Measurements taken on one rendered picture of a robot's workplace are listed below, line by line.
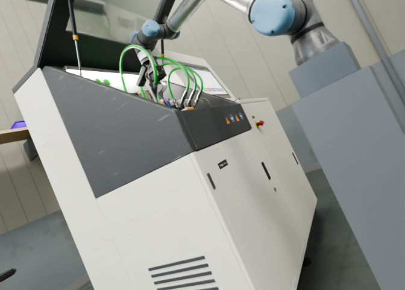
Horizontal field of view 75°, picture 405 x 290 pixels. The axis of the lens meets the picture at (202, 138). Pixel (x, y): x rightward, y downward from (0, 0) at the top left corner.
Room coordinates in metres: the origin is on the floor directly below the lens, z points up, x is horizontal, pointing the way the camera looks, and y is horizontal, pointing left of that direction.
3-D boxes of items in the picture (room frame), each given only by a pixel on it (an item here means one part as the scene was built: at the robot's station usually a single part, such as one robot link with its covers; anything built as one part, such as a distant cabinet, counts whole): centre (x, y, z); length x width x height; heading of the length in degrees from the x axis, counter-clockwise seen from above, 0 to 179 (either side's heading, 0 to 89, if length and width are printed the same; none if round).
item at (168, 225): (1.37, 0.14, 0.39); 0.70 x 0.58 x 0.79; 151
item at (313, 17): (0.89, -0.47, 1.07); 0.13 x 0.12 x 0.14; 131
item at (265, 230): (1.23, -0.11, 0.44); 0.65 x 0.02 x 0.68; 151
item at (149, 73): (1.34, 0.09, 1.28); 0.09 x 0.08 x 0.12; 61
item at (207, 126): (1.24, -0.10, 0.87); 0.62 x 0.04 x 0.16; 151
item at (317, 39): (0.90, -0.48, 0.95); 0.15 x 0.15 x 0.10
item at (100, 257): (1.88, 0.34, 0.75); 1.40 x 0.28 x 1.50; 151
